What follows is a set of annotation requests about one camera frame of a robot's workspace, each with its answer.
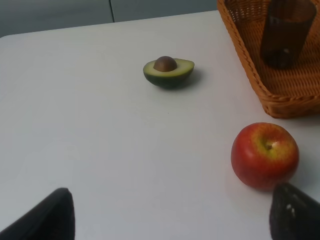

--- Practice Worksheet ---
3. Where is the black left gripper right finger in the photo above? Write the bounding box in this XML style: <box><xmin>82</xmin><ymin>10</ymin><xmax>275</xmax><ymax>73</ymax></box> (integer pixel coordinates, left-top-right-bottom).
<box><xmin>269</xmin><ymin>183</ymin><xmax>320</xmax><ymax>240</ymax></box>

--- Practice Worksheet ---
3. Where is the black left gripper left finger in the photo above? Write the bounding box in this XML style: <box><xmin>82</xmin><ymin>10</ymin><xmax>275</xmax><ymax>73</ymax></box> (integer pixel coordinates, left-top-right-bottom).
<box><xmin>0</xmin><ymin>187</ymin><xmax>76</xmax><ymax>240</ymax></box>

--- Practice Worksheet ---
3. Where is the dark translucent cup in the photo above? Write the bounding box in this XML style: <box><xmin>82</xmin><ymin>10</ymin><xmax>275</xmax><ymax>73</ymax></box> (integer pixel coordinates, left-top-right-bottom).
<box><xmin>260</xmin><ymin>0</ymin><xmax>317</xmax><ymax>69</ymax></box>

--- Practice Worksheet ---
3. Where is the orange wicker basket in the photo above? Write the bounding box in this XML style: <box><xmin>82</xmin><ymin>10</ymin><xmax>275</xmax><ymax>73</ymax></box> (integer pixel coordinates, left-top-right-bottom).
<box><xmin>217</xmin><ymin>0</ymin><xmax>320</xmax><ymax>119</ymax></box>

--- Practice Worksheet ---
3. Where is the red yellow apple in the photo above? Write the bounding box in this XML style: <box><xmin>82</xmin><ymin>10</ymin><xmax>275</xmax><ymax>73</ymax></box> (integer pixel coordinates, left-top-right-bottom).
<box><xmin>230</xmin><ymin>122</ymin><xmax>300</xmax><ymax>192</ymax></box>

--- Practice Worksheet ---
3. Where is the halved avocado with pit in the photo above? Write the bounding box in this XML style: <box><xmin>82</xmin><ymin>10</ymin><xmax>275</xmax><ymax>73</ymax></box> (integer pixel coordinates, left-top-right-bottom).
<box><xmin>143</xmin><ymin>56</ymin><xmax>195</xmax><ymax>89</ymax></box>

